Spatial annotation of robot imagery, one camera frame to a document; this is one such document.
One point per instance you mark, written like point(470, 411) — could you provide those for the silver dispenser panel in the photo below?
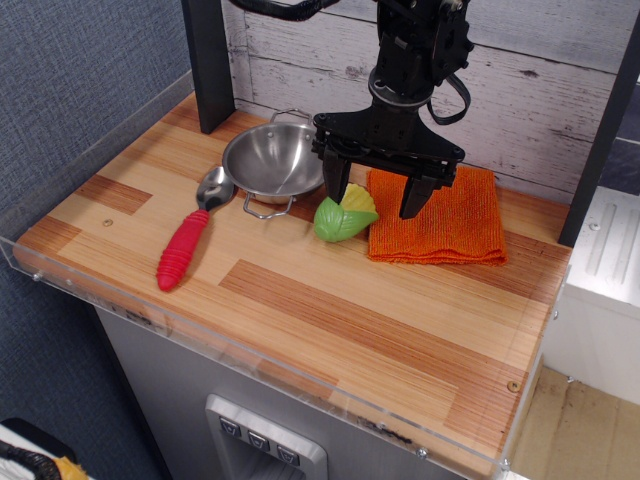
point(265, 442)

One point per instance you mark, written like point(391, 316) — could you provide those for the grey toy fridge cabinet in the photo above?
point(172, 384)

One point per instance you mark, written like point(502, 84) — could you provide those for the white toy sink unit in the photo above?
point(593, 334)

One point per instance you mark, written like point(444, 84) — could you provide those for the left dark vertical post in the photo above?
point(208, 53)

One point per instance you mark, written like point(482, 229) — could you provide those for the orange folded cloth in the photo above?
point(458, 225)

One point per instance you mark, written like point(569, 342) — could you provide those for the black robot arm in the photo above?
point(421, 46)

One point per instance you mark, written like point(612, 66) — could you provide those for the toy corn cob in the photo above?
point(336, 222)

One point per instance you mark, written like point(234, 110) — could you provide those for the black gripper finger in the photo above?
point(336, 171)
point(417, 192)

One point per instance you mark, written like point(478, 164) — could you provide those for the clear acrylic guard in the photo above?
point(422, 356)

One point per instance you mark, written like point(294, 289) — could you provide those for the right dark vertical post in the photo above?
point(619, 98)

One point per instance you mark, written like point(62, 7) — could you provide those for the dark vertical post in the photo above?
point(619, 98)
point(208, 53)

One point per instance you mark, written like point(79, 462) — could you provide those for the red handled metal spoon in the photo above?
point(215, 191)

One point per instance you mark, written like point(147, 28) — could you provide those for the stainless steel pot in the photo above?
point(274, 164)

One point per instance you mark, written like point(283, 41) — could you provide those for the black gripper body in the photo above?
point(390, 135)

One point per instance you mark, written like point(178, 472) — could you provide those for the yellow black object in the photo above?
point(42, 466)

